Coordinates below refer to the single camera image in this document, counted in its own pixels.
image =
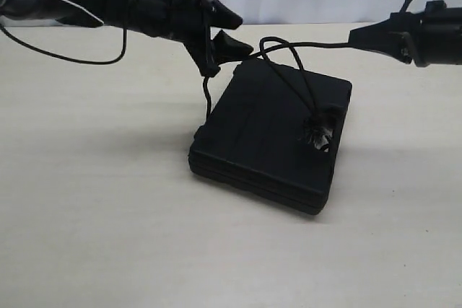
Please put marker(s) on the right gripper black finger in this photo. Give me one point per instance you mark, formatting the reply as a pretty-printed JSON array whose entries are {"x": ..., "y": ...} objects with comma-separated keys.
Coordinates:
[{"x": 378, "y": 38}]

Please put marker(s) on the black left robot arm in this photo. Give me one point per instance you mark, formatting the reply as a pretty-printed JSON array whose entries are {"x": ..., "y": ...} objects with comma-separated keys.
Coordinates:
[{"x": 149, "y": 17}]

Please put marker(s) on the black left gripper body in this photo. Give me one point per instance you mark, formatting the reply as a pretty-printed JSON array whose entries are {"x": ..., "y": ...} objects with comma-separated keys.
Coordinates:
[{"x": 190, "y": 25}]

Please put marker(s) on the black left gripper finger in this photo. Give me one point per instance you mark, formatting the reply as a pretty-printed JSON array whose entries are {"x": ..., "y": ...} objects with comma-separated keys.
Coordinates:
[
  {"x": 224, "y": 18},
  {"x": 227, "y": 49}
]

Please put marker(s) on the black plastic carrying case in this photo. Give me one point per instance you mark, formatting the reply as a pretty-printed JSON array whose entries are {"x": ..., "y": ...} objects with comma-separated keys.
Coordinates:
[{"x": 256, "y": 136}]

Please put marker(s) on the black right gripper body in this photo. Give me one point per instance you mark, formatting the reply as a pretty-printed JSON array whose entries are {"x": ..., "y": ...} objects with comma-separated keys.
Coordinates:
[{"x": 432, "y": 36}]

